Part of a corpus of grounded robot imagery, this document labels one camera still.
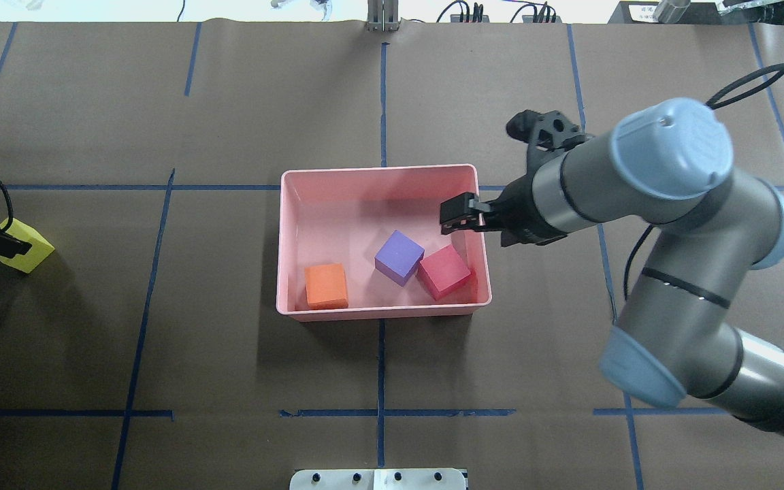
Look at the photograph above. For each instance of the orange foam block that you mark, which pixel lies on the orange foam block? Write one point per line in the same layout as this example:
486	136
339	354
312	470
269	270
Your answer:
326	287

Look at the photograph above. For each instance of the red foam block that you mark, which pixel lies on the red foam block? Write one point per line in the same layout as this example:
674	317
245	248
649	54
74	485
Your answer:
443	272

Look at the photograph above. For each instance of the purple foam block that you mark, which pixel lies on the purple foam block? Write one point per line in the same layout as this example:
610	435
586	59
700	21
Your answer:
399	258

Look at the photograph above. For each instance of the metal cup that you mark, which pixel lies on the metal cup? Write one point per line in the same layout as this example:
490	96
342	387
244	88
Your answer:
669	12

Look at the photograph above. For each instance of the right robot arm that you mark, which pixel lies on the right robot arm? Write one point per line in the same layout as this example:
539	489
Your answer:
671	165

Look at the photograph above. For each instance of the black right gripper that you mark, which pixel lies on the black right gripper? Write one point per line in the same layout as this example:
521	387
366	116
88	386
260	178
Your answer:
518	208

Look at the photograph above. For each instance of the pink plastic bin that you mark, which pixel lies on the pink plastic bin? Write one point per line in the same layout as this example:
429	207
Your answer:
345	216

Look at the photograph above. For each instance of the aluminium frame post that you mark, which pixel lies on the aluminium frame post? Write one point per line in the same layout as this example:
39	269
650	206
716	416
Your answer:
383	16

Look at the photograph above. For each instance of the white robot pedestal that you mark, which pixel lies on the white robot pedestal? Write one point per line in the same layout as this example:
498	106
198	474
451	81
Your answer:
380	478

